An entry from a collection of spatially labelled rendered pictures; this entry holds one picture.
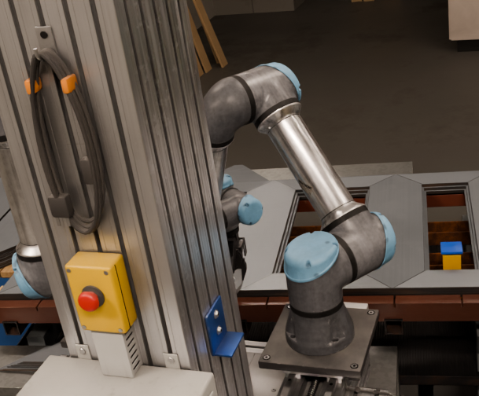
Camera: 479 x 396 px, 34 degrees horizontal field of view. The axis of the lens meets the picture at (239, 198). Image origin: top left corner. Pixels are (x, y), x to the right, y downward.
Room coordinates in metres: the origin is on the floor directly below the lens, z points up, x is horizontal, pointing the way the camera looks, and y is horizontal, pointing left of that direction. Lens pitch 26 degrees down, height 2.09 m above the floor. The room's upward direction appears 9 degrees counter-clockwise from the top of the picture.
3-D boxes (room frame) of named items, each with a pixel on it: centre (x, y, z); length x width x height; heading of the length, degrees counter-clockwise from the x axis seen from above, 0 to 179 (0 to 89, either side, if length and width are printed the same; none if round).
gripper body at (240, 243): (1.98, 0.05, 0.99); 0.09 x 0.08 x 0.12; 165
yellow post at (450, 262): (1.94, -0.58, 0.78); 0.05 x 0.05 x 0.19; 75
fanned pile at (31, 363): (1.99, 0.61, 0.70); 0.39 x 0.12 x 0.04; 75
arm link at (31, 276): (1.61, 0.46, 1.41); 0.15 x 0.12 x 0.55; 93
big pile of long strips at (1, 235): (2.82, 0.87, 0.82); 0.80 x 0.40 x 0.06; 165
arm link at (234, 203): (1.88, 0.01, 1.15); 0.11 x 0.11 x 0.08; 31
